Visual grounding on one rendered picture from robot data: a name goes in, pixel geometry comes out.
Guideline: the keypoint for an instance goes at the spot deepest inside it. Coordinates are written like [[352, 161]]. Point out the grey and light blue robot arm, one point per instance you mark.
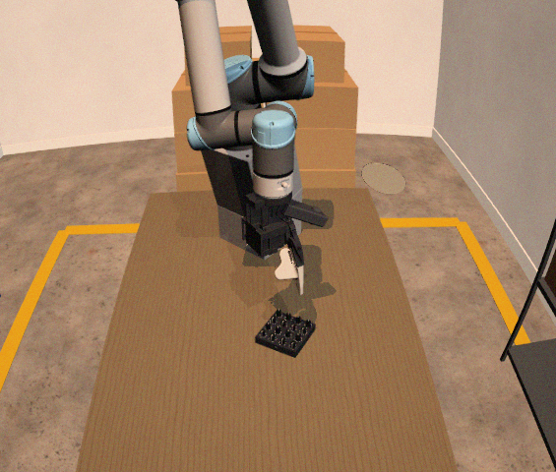
[[282, 73]]

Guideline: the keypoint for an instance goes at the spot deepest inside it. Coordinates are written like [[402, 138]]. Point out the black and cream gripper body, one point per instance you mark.
[[267, 229]]

